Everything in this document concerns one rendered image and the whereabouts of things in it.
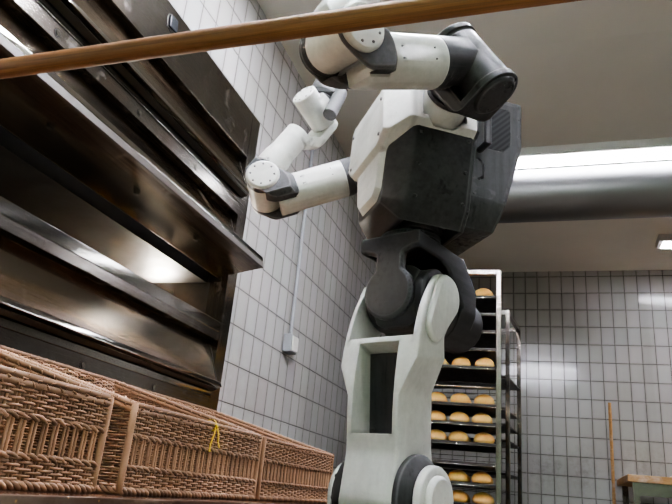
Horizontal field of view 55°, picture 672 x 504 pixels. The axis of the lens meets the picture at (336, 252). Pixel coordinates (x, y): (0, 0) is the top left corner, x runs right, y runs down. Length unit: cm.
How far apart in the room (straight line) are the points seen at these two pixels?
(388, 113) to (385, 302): 35
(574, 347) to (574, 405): 48
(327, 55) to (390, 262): 39
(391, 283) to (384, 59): 40
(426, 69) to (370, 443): 62
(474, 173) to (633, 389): 459
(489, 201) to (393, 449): 50
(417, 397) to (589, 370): 466
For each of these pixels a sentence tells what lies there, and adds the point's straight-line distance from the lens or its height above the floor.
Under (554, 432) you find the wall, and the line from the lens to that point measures 566.
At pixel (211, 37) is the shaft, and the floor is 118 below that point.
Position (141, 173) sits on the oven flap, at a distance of 187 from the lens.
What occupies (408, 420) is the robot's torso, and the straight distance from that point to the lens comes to 111.
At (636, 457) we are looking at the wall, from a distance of 568.
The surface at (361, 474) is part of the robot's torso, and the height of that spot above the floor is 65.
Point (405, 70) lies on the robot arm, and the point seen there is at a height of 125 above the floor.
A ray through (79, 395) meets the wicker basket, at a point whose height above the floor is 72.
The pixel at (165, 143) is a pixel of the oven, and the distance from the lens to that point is 222.
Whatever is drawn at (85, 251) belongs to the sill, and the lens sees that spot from 186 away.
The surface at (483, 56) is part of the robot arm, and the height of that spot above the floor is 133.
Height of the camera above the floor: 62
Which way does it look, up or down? 20 degrees up
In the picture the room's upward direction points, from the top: 6 degrees clockwise
